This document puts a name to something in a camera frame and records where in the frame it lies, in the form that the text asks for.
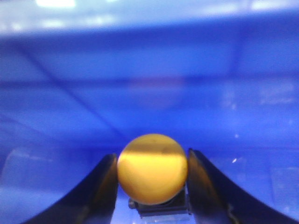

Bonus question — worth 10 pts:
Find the yellow push button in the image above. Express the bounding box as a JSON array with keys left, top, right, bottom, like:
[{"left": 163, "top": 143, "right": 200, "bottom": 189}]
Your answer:
[{"left": 117, "top": 133, "right": 189, "bottom": 218}]

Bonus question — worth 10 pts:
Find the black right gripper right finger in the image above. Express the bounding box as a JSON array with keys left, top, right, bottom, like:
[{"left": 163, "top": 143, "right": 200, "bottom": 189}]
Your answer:
[{"left": 187, "top": 148, "right": 298, "bottom": 224}]

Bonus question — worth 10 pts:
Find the left blue plastic bin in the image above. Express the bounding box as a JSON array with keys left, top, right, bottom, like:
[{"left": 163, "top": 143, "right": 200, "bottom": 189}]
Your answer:
[{"left": 0, "top": 0, "right": 299, "bottom": 224}]

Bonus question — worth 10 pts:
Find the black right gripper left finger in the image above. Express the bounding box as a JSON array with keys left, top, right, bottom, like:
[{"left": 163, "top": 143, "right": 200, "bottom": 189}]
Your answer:
[{"left": 24, "top": 154, "right": 118, "bottom": 224}]

